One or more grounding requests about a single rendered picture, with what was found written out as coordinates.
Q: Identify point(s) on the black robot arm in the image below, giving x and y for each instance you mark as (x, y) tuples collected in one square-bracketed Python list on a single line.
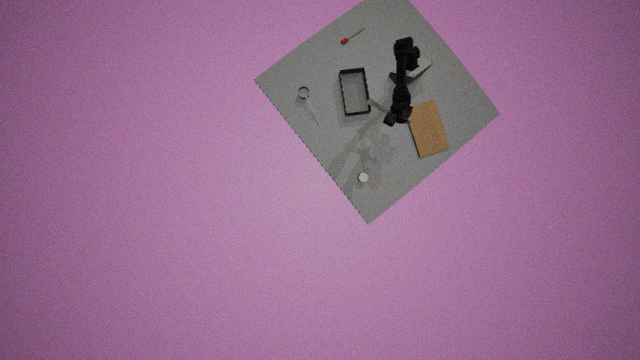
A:
[(406, 57)]

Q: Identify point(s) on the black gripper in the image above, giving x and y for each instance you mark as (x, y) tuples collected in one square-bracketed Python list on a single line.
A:
[(390, 117)]

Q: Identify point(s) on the wooden board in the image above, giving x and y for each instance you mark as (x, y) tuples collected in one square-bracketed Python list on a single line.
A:
[(427, 129)]

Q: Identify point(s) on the grey saucepan with long handle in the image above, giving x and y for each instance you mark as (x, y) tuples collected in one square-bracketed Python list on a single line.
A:
[(304, 94)]

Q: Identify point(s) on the dark grey rectangular tin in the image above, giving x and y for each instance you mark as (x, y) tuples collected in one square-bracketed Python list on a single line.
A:
[(355, 91)]

